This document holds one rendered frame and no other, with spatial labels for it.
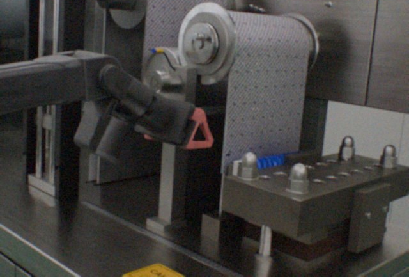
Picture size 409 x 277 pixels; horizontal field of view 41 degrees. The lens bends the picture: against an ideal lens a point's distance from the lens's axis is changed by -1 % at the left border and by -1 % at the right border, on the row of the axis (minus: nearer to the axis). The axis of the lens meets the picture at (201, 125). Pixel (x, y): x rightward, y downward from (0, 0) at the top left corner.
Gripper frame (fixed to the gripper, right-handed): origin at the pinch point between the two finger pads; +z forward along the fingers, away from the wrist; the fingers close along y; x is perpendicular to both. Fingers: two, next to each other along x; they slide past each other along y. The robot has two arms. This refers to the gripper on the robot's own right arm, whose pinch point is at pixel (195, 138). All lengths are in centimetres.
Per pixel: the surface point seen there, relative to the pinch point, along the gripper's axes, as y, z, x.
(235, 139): 0.1, 9.5, 3.8
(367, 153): -106, 267, 78
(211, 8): -5.0, -4.0, 22.9
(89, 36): -92, 29, 31
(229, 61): 0.0, 0.1, 14.9
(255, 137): 0.1, 14.9, 6.4
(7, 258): -30.5, -4.0, -32.9
